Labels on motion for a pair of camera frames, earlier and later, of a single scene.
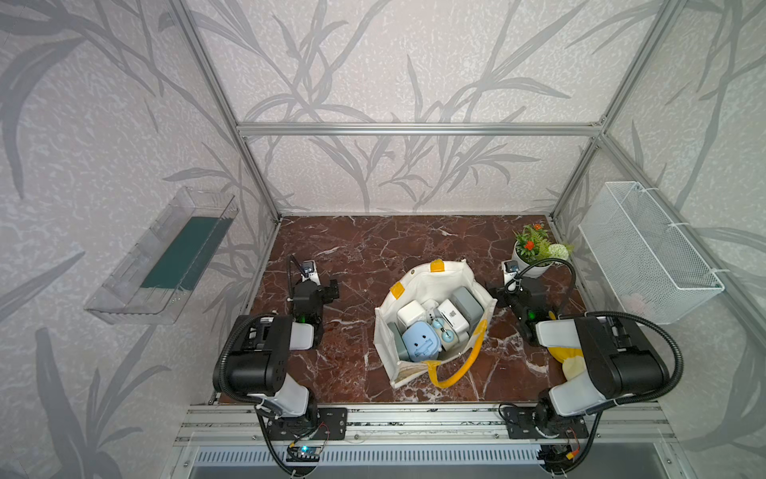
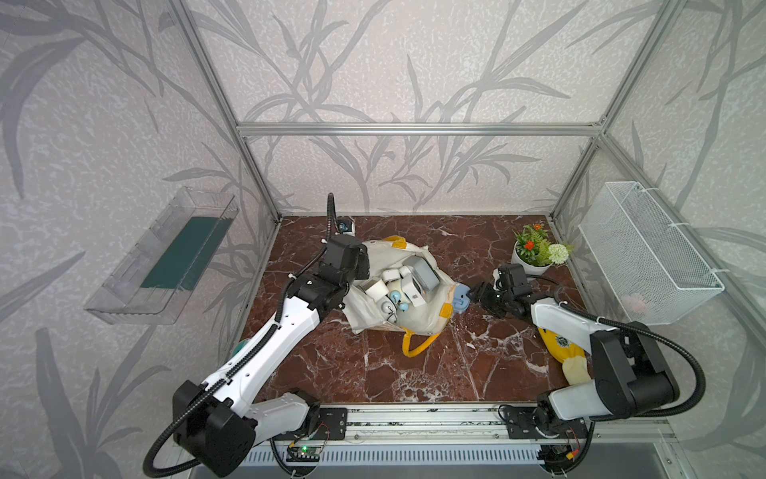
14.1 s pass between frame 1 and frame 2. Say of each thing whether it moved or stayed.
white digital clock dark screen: moved
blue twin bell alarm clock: moved
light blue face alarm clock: moved
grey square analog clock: moved
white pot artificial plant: stayed
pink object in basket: stayed
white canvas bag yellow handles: moved
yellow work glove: stayed
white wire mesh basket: stayed
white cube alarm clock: moved
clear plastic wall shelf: stayed
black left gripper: moved
